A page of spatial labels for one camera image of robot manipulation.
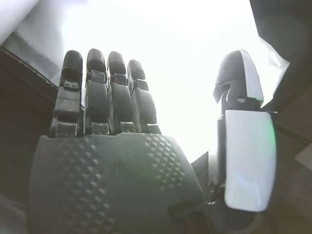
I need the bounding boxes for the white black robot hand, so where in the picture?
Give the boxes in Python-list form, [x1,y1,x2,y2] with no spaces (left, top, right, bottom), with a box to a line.
[28,48,278,234]

